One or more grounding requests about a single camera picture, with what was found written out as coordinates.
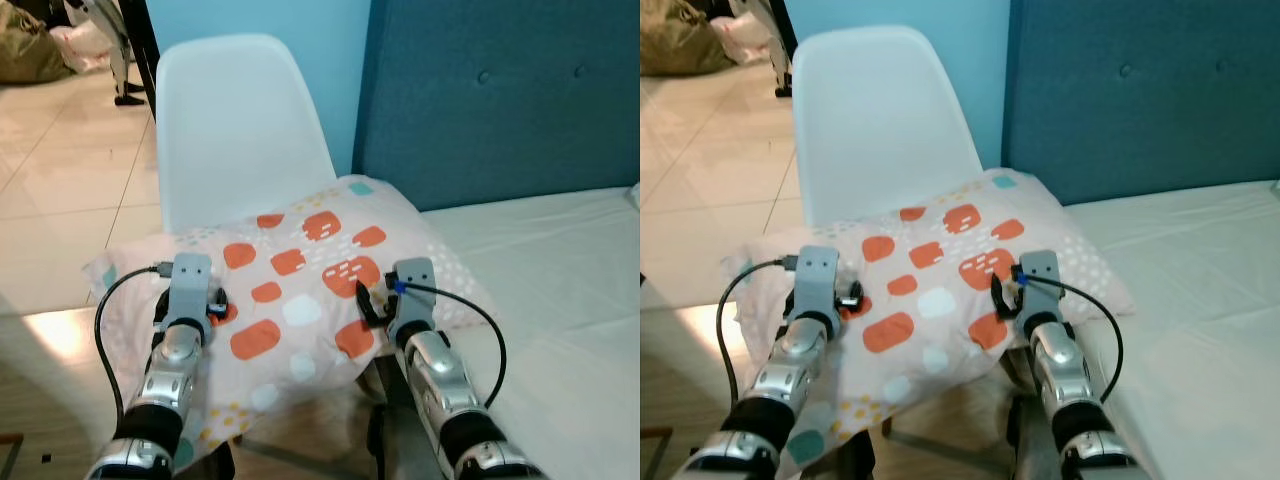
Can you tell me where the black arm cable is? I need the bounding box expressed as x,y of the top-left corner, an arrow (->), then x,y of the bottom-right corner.
716,256 -> 798,406
95,262 -> 176,426
1015,265 -> 1125,403
398,282 -> 508,411

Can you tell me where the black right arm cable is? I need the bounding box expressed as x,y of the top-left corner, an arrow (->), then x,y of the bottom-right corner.
398,282 -> 508,411
1015,265 -> 1125,403

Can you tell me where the blue padded headboard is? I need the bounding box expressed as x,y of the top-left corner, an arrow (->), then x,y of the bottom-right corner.
352,0 -> 641,213
1002,0 -> 1280,206

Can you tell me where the black furniture frame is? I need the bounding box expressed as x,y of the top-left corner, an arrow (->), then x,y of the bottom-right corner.
752,0 -> 801,63
118,0 -> 161,119

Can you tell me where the grey robot leg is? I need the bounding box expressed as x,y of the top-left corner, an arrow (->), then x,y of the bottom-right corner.
200,440 -> 237,480
365,398 -> 441,480
1005,395 -> 1061,480
820,430 -> 871,480

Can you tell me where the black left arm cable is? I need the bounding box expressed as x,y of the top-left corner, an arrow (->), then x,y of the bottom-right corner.
95,262 -> 176,426
716,256 -> 798,406

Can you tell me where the light sheeted bed mattress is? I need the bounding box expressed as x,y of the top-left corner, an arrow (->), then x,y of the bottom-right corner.
1010,178 -> 1280,480
380,185 -> 641,480

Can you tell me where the pink plastic bag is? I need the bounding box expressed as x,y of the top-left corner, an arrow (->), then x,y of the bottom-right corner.
708,10 -> 776,66
50,22 -> 116,73

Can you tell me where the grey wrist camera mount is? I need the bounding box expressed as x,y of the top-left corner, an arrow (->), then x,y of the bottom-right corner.
790,246 -> 846,339
160,253 -> 223,341
388,258 -> 441,336
1015,250 -> 1066,329

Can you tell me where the grey robot left leg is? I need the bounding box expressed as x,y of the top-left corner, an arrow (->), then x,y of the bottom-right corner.
820,430 -> 871,480
200,440 -> 237,480

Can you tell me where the pink pillow with orange patches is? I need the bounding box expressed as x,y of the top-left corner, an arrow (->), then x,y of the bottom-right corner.
82,175 -> 501,473
722,168 -> 1136,466

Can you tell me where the olive cloth bag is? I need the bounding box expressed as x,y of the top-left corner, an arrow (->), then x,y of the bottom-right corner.
0,10 -> 76,86
640,0 -> 726,78

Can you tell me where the grey robot right leg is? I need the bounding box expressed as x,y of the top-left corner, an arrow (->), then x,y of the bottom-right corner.
1005,395 -> 1061,480
365,398 -> 441,480

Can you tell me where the white plastic chair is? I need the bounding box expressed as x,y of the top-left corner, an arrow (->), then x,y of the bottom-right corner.
155,33 -> 338,238
792,25 -> 986,229

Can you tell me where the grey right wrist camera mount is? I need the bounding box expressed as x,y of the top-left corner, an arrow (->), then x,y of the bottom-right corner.
1015,250 -> 1066,329
388,258 -> 441,336

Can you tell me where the white stand with black foot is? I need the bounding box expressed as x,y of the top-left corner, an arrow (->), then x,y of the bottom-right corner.
108,30 -> 146,107
765,35 -> 796,99

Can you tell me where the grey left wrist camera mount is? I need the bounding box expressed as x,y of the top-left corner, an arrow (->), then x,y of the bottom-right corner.
790,246 -> 846,339
160,253 -> 223,341

